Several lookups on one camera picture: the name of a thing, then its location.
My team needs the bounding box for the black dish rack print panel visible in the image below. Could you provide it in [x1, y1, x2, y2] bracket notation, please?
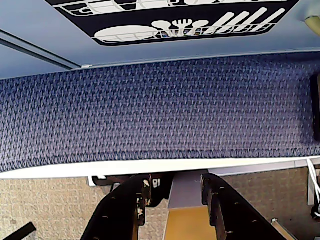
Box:
[45, 0, 300, 47]

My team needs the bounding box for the white small bracket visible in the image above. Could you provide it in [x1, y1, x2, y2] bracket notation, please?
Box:
[86, 174, 107, 187]

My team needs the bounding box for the white cable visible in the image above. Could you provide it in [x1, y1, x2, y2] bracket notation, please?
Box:
[305, 158, 320, 201]

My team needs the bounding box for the yellow wooden plank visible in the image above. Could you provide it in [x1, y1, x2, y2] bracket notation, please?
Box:
[163, 205, 219, 240]

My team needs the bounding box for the gray metal rail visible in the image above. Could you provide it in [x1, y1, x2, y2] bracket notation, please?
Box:
[0, 29, 94, 70]

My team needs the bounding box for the gray square post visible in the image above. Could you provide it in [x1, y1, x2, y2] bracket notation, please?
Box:
[167, 172, 210, 210]

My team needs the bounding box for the black flat strip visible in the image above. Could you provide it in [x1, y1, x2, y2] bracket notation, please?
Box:
[0, 221, 36, 240]

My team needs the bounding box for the beige rounded object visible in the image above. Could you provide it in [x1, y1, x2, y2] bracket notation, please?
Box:
[303, 12, 320, 39]

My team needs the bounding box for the white board edge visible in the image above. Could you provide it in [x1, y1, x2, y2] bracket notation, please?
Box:
[0, 154, 320, 180]

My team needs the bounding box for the blue woven textured mat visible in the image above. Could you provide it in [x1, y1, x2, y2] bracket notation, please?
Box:
[0, 53, 320, 174]

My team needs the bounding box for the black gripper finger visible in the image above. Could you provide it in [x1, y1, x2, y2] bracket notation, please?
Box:
[81, 173, 153, 240]
[200, 173, 299, 240]

